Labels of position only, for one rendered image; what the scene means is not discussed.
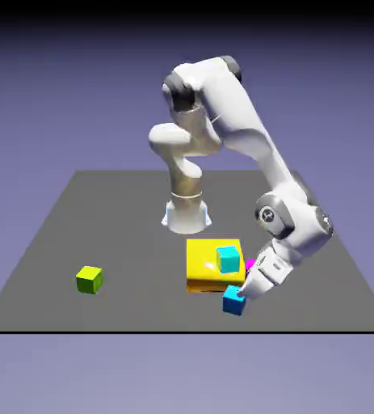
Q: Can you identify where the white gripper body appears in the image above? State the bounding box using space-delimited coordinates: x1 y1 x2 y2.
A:
237 263 285 300

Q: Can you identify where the small blue cube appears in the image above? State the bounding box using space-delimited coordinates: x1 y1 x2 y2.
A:
222 285 248 317

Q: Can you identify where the small cyan cube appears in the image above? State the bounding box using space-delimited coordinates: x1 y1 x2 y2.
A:
216 245 242 275

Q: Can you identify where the small green cube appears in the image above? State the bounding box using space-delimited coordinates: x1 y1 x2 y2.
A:
75 265 104 295

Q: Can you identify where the large yellow box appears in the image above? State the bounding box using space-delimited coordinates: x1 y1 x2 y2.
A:
186 238 246 294

